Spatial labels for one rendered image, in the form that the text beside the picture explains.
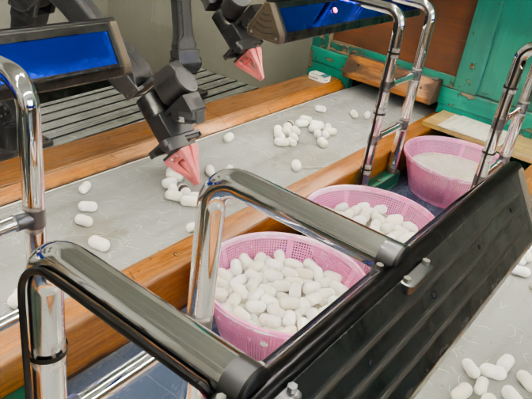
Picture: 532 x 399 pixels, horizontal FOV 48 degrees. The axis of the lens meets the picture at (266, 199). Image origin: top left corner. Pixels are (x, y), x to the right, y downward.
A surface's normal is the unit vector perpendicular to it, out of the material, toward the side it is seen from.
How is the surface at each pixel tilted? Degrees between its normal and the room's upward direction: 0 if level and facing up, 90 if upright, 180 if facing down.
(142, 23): 89
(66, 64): 58
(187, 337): 27
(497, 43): 90
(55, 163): 0
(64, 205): 0
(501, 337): 0
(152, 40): 90
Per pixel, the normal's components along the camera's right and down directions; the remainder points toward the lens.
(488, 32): -0.60, 0.31
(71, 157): 0.13, -0.87
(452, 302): 0.73, -0.14
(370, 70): -0.50, -0.05
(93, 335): 0.79, 0.38
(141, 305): -0.15, -0.64
